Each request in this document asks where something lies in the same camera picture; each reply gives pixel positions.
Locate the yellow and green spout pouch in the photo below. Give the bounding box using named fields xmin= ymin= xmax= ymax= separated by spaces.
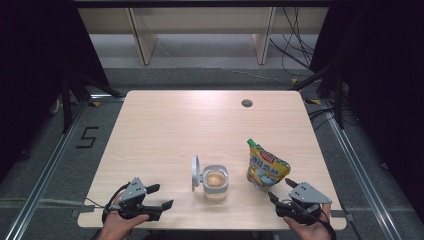
xmin=246 ymin=138 xmax=292 ymax=190

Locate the person's right hand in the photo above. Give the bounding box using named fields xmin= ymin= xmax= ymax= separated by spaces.
xmin=283 ymin=203 xmax=335 ymax=240

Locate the bundle of black cables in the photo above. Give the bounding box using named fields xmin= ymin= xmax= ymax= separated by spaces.
xmin=269 ymin=6 xmax=317 ymax=69

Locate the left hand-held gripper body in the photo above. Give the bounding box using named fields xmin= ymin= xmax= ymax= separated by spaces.
xmin=117 ymin=176 xmax=165 ymax=222

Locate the dark curtain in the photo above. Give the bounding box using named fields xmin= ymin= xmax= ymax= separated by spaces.
xmin=309 ymin=3 xmax=424 ymax=214
xmin=0 ymin=3 xmax=110 ymax=181

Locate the glass jar with grey lid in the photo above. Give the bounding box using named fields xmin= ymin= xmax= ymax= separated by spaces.
xmin=191 ymin=155 xmax=230 ymax=201

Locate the aluminium floor rail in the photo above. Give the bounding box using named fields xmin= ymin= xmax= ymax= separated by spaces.
xmin=320 ymin=99 xmax=401 ymax=240
xmin=4 ymin=99 xmax=88 ymax=240

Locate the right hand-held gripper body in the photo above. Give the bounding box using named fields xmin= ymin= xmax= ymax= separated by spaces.
xmin=275 ymin=181 xmax=334 ymax=226

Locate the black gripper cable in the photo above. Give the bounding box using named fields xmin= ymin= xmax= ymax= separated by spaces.
xmin=101 ymin=181 xmax=132 ymax=224
xmin=318 ymin=208 xmax=338 ymax=240

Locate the person's left hand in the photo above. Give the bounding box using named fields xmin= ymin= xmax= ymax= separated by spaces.
xmin=97 ymin=212 xmax=150 ymax=240

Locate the black metal stand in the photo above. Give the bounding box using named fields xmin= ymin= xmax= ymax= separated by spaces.
xmin=60 ymin=68 xmax=125 ymax=135
xmin=292 ymin=61 xmax=348 ymax=130

